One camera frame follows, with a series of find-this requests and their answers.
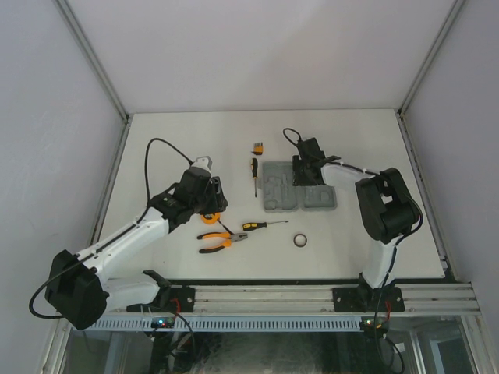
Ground grey plastic tool case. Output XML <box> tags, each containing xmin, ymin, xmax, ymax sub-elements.
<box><xmin>262</xmin><ymin>161</ymin><xmax>337</xmax><ymax>213</ymax></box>

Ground screwdriver near hex keys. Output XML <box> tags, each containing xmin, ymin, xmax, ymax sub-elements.
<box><xmin>250</xmin><ymin>157</ymin><xmax>258</xmax><ymax>198</ymax></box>

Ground screwdriver near pliers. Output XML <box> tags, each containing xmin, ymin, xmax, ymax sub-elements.
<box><xmin>242</xmin><ymin>220</ymin><xmax>288</xmax><ymax>232</ymax></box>

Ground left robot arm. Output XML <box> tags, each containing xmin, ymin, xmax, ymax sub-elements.
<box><xmin>44</xmin><ymin>166</ymin><xmax>228</xmax><ymax>330</ymax></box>

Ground orange tape measure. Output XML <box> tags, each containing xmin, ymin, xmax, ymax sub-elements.
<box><xmin>200</xmin><ymin>213</ymin><xmax>233</xmax><ymax>235</ymax></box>

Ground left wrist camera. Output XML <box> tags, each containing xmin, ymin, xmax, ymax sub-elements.
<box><xmin>191</xmin><ymin>156</ymin><xmax>213</xmax><ymax>172</ymax></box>

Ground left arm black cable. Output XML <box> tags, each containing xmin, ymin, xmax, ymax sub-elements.
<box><xmin>144</xmin><ymin>137</ymin><xmax>195</xmax><ymax>203</ymax></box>

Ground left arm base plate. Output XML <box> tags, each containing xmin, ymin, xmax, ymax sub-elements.
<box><xmin>126</xmin><ymin>286</ymin><xmax>196</xmax><ymax>313</ymax></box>

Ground orange black pliers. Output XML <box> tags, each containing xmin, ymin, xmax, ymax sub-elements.
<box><xmin>197</xmin><ymin>231</ymin><xmax>248</xmax><ymax>254</ymax></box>

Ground orange hex key set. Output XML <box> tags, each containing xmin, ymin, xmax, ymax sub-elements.
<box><xmin>251</xmin><ymin>143</ymin><xmax>264</xmax><ymax>156</ymax></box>

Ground aluminium front rail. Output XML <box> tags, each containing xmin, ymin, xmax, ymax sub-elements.
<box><xmin>56</xmin><ymin>283</ymin><xmax>481</xmax><ymax>316</ymax></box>

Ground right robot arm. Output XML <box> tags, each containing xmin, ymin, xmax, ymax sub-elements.
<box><xmin>290</xmin><ymin>137</ymin><xmax>423</xmax><ymax>311</ymax></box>

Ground grey slotted cable duct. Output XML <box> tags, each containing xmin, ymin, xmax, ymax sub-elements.
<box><xmin>87</xmin><ymin>316</ymin><xmax>362</xmax><ymax>333</ymax></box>

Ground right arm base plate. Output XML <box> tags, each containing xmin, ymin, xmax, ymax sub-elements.
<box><xmin>332</xmin><ymin>286</ymin><xmax>405</xmax><ymax>312</ymax></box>

